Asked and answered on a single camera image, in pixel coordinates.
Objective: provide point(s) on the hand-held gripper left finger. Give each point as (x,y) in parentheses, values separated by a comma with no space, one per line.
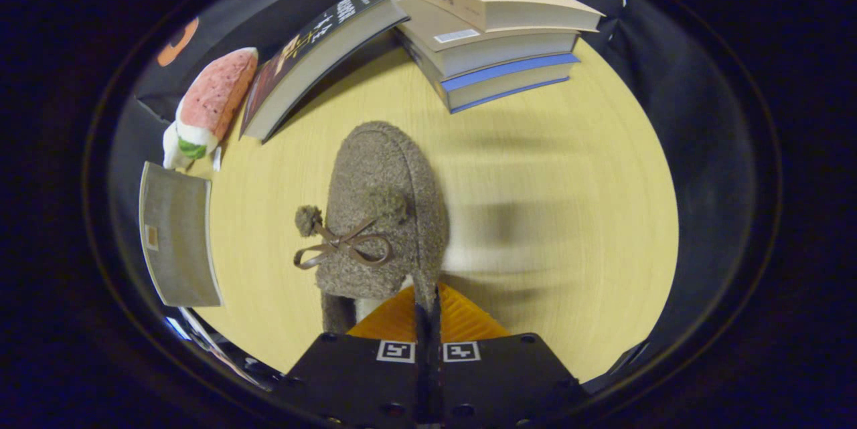
(355,382)

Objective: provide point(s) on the black cover book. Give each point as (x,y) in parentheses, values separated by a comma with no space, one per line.
(315,54)

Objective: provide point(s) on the black backdrop cloth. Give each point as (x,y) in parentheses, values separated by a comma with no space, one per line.
(221,7)

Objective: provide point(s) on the brown fuzzy shoe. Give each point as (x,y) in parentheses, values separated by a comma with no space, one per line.
(381,188)

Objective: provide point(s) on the grey fabric storage box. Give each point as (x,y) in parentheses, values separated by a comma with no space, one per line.
(181,235)

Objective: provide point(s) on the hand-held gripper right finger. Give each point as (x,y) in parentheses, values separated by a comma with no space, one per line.
(502,382)

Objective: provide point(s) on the watermelon slice plush toy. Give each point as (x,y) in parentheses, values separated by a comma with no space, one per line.
(221,91)

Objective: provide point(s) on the blue cover book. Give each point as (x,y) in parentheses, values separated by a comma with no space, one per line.
(509,81)

